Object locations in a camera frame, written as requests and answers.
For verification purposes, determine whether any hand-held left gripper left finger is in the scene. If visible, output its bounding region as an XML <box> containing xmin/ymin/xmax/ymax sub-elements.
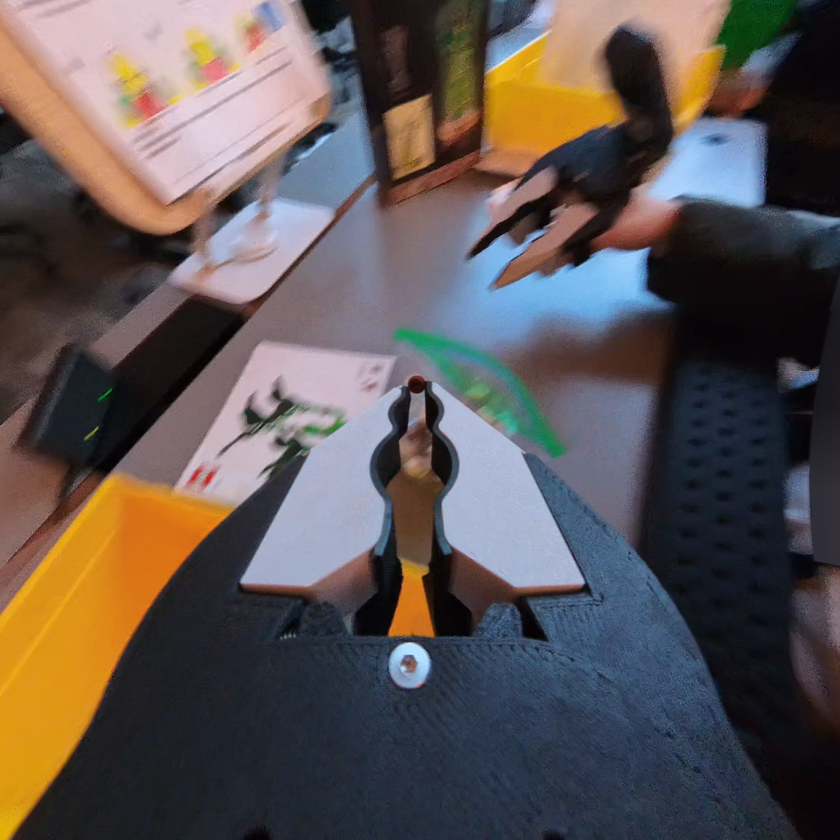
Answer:
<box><xmin>239</xmin><ymin>386</ymin><xmax>412</xmax><ymax>636</ymax></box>

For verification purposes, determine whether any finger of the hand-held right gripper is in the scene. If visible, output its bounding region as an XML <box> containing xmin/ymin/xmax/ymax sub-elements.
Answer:
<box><xmin>467</xmin><ymin>167</ymin><xmax>565</xmax><ymax>260</ymax></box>
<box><xmin>489</xmin><ymin>203</ymin><xmax>602</xmax><ymax>291</ymax></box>

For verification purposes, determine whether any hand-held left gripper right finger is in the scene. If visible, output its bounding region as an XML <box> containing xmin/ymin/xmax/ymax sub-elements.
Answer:
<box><xmin>423</xmin><ymin>382</ymin><xmax>586</xmax><ymax>636</ymax></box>

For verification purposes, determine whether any clear zip bag green seal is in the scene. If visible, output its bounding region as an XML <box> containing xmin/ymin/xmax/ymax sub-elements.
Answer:
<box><xmin>394</xmin><ymin>327</ymin><xmax>567</xmax><ymax>483</ymax></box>

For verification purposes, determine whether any yellow plastic bin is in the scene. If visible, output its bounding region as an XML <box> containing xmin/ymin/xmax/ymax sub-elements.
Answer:
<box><xmin>0</xmin><ymin>472</ymin><xmax>435</xmax><ymax>840</ymax></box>
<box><xmin>484</xmin><ymin>33</ymin><xmax>726</xmax><ymax>160</ymax></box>

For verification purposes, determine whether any person's right forearm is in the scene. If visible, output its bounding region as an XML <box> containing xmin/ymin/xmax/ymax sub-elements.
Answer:
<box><xmin>646</xmin><ymin>197</ymin><xmax>840</xmax><ymax>370</ymax></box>

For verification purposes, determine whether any grey desk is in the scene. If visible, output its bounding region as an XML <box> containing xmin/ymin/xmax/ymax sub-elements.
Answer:
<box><xmin>0</xmin><ymin>108</ymin><xmax>769</xmax><ymax>592</ymax></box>

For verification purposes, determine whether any person's right hand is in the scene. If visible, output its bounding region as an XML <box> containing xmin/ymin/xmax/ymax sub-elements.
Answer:
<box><xmin>592</xmin><ymin>196</ymin><xmax>683</xmax><ymax>253</ymax></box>

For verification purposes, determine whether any pale paper bag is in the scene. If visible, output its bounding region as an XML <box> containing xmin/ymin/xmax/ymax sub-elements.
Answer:
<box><xmin>543</xmin><ymin>0</ymin><xmax>731</xmax><ymax>93</ymax></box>

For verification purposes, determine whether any pile of mixed toy bricks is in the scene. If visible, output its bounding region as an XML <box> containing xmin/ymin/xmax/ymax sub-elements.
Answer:
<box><xmin>399</xmin><ymin>420</ymin><xmax>439</xmax><ymax>483</ymax></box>

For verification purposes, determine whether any black toy set box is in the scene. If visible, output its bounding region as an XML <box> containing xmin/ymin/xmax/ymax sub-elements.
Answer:
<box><xmin>351</xmin><ymin>0</ymin><xmax>490</xmax><ymax>206</ymax></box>

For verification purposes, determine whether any toy instruction booklet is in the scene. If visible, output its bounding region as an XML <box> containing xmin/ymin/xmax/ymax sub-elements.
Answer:
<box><xmin>174</xmin><ymin>341</ymin><xmax>399</xmax><ymax>506</ymax></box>

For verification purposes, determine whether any black perforated chair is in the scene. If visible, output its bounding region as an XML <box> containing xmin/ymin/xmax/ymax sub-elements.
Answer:
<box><xmin>640</xmin><ymin>357</ymin><xmax>800</xmax><ymax>775</ymax></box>

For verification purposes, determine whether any black device with green lights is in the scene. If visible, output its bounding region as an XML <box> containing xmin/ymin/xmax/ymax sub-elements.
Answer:
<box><xmin>23</xmin><ymin>346</ymin><xmax>120</xmax><ymax>468</ymax></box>

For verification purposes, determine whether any person's pale garment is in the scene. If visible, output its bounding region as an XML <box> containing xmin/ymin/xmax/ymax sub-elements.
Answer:
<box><xmin>784</xmin><ymin>577</ymin><xmax>840</xmax><ymax>729</ymax></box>

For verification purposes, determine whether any wooden board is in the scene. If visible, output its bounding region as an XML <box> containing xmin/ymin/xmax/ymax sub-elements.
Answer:
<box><xmin>0</xmin><ymin>0</ymin><xmax>333</xmax><ymax>236</ymax></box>

